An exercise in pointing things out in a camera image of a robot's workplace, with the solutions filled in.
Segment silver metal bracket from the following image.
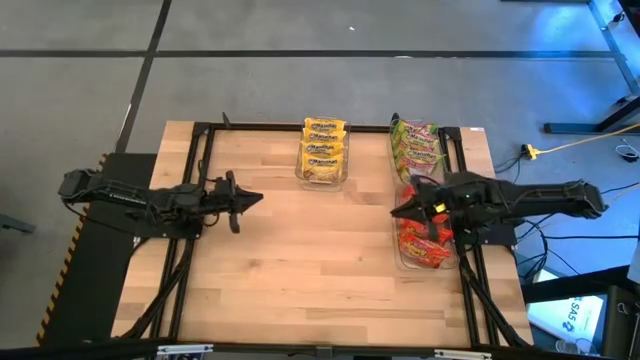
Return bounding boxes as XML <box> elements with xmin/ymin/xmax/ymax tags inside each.
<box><xmin>157</xmin><ymin>343</ymin><xmax>215</xmax><ymax>356</ymax></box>
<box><xmin>433</xmin><ymin>348</ymin><xmax>494</xmax><ymax>360</ymax></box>

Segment black hazard-striped platform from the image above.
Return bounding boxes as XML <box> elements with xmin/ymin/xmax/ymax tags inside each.
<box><xmin>35</xmin><ymin>152</ymin><xmax>169</xmax><ymax>349</ymax></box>

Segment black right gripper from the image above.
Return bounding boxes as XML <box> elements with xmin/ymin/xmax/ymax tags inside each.
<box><xmin>391</xmin><ymin>174</ymin><xmax>474</xmax><ymax>241</ymax></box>

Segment black floor beam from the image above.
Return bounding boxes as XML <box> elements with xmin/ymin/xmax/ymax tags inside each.
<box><xmin>519</xmin><ymin>264</ymin><xmax>632</xmax><ymax>305</ymax></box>

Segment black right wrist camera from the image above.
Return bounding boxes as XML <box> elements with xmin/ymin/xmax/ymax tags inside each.
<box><xmin>427</xmin><ymin>187</ymin><xmax>459</xmax><ymax>205</ymax></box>

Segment black cable conduit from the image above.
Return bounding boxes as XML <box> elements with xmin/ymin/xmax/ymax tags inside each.
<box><xmin>119</xmin><ymin>239</ymin><xmax>196</xmax><ymax>341</ymax></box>
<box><xmin>462</xmin><ymin>264</ymin><xmax>531</xmax><ymax>349</ymax></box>

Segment yellow extension cord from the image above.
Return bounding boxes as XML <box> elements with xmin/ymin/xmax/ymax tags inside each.
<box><xmin>537</xmin><ymin>122</ymin><xmax>640</xmax><ymax>155</ymax></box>

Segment black desk frame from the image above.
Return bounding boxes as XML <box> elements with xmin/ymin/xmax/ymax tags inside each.
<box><xmin>499</xmin><ymin>0</ymin><xmax>640</xmax><ymax>136</ymax></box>

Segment white printed box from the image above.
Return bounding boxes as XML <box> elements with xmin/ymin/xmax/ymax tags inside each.
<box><xmin>527</xmin><ymin>269</ymin><xmax>606</xmax><ymax>346</ymax></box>

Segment clear plastic cup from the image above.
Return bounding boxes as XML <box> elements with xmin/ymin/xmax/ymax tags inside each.
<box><xmin>554</xmin><ymin>337</ymin><xmax>597</xmax><ymax>357</ymax></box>

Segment clear plastic bin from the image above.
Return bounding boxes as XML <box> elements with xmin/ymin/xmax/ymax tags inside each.
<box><xmin>388</xmin><ymin>113</ymin><xmax>449</xmax><ymax>189</ymax></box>
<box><xmin>392</xmin><ymin>184</ymin><xmax>460</xmax><ymax>272</ymax></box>

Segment black metal table frame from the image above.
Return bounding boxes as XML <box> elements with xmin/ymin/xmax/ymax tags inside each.
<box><xmin>112</xmin><ymin>112</ymin><xmax>534</xmax><ymax>351</ymax></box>

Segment dark grey furniture leg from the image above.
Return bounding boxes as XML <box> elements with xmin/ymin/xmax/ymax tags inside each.
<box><xmin>0</xmin><ymin>213</ymin><xmax>37</xmax><ymax>235</ymax></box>

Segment white panel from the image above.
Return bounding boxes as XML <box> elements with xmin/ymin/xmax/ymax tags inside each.
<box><xmin>627</xmin><ymin>238</ymin><xmax>640</xmax><ymax>285</ymax></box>

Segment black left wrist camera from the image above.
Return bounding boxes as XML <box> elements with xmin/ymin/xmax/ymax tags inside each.
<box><xmin>209</xmin><ymin>177</ymin><xmax>236</xmax><ymax>201</ymax></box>

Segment yellow noodle pack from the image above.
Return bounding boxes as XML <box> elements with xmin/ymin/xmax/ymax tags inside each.
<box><xmin>301</xmin><ymin>128</ymin><xmax>348</xmax><ymax>145</ymax></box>
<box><xmin>299</xmin><ymin>153</ymin><xmax>345</xmax><ymax>182</ymax></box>
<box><xmin>299</xmin><ymin>140</ymin><xmax>346</xmax><ymax>157</ymax></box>
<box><xmin>304</xmin><ymin>117</ymin><xmax>347</xmax><ymax>134</ymax></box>

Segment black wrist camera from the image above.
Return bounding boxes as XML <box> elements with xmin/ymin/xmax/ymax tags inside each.
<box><xmin>427</xmin><ymin>187</ymin><xmax>459</xmax><ymax>205</ymax></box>
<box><xmin>209</xmin><ymin>177</ymin><xmax>236</xmax><ymax>201</ymax></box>

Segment yellow snack packets in bin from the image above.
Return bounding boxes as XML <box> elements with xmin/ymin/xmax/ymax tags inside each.
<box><xmin>294</xmin><ymin>117</ymin><xmax>351</xmax><ymax>187</ymax></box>

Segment black floor cable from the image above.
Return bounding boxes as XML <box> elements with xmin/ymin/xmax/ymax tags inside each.
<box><xmin>519</xmin><ymin>217</ymin><xmax>640</xmax><ymax>281</ymax></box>
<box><xmin>599</xmin><ymin>182</ymin><xmax>640</xmax><ymax>197</ymax></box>

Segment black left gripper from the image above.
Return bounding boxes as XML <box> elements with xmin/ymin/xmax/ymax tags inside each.
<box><xmin>202</xmin><ymin>170</ymin><xmax>265</xmax><ymax>235</ymax></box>

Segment black cabinet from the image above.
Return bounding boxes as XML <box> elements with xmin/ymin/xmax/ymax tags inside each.
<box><xmin>602</xmin><ymin>284</ymin><xmax>640</xmax><ymax>359</ymax></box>

